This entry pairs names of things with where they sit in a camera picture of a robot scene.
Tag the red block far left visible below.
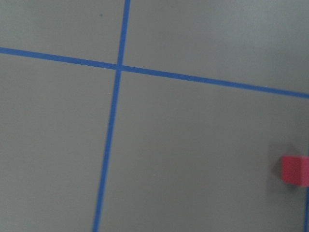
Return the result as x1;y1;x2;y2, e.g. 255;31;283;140
281;155;309;187

